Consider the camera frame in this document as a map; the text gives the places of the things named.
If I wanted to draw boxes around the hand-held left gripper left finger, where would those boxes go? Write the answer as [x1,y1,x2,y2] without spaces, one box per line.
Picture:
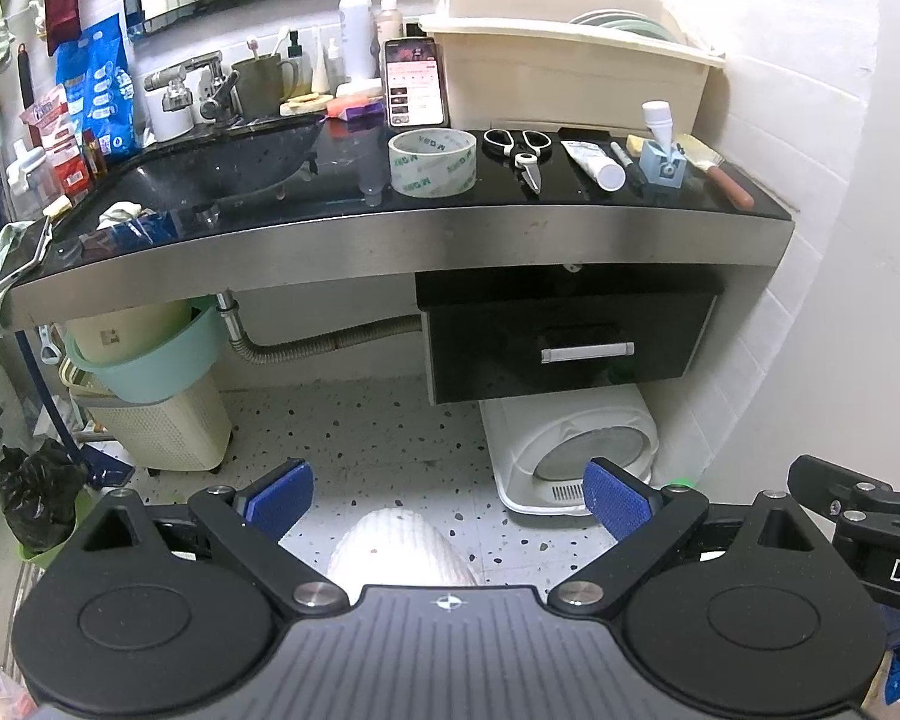
[66,457,350,620]

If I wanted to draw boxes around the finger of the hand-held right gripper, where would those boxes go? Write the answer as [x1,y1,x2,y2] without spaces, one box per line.
[787,453,898,523]

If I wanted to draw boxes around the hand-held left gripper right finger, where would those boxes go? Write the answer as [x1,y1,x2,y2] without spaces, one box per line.
[546,457,835,619]

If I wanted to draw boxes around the black drawer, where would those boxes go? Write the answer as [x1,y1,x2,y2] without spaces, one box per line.
[415,268,725,407]

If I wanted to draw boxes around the person's white-trousered knee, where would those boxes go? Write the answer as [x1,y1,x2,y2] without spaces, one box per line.
[328,507,478,590]

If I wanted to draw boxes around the beige laundry basket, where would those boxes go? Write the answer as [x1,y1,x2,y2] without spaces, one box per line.
[60,360,234,475]

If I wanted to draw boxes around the teal plastic basin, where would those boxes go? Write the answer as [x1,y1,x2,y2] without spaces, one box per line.
[62,298,230,404]

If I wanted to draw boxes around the black trash bag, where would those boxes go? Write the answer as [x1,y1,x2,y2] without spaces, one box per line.
[0,438,86,550]

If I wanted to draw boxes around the green bin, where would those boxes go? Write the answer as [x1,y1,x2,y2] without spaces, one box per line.
[18,538,70,566]

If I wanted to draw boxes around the steel-edged black vanity counter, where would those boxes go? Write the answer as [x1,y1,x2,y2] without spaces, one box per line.
[4,111,796,332]

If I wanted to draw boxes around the white rag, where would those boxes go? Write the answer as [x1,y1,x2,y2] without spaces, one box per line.
[96,200,149,232]

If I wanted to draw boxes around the black marker pen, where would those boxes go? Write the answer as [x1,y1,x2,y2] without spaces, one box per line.
[608,140,647,193]

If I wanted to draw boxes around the white squeeze tube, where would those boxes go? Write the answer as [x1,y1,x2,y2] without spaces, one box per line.
[560,139,628,191]

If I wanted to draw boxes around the blue holder with white bottle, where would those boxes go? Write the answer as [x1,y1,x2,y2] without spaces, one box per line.
[639,100,684,189]

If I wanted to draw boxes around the dark smartphone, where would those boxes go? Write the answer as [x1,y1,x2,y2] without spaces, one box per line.
[0,217,54,290]

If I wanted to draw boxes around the clear packing tape roll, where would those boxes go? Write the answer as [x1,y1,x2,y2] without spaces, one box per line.
[388,127,480,199]

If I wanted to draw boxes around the small beige tape roll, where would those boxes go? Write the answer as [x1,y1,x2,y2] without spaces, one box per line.
[280,92,330,118]

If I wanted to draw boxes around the green mug with toothbrushes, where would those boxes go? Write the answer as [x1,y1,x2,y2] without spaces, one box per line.
[230,36,299,121]

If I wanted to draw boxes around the orange soap bar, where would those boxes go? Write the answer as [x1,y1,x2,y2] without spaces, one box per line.
[325,82,385,118]

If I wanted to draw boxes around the white pump dispenser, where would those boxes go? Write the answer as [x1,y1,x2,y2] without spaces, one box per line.
[6,138,50,201]

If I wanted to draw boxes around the red snack packets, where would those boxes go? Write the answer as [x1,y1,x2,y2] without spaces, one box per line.
[19,85,97,194]

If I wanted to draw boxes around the chrome faucet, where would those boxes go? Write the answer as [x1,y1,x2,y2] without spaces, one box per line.
[144,50,242,122]

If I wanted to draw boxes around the beige dish rack box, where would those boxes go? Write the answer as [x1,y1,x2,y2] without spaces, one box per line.
[418,0,728,142]

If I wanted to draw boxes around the smartphone with lit screen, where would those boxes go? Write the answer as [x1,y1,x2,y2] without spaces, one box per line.
[383,37,452,129]

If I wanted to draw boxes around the blue detergent packet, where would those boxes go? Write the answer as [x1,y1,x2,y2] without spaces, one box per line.
[55,17,137,160]

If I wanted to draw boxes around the tall white bottle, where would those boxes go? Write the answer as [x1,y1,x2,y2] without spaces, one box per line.
[338,0,380,85]

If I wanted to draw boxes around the green plates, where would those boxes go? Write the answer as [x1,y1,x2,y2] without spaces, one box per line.
[568,9,680,42]

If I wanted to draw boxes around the black hanging brush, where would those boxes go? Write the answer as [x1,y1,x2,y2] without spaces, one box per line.
[16,44,36,122]

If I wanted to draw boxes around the beige spray bottle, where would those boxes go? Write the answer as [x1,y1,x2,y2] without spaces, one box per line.
[375,0,407,55]

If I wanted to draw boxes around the corrugated drain hose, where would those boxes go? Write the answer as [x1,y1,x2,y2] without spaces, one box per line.
[216,292,425,369]

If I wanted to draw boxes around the blue mop handle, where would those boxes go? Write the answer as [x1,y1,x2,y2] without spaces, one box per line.
[13,328,85,458]

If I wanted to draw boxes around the wooden-handled paint brush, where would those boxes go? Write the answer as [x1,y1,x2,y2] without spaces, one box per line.
[673,133,755,212]

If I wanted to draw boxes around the black-handled scissors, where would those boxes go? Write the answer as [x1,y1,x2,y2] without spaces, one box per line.
[483,127,554,194]

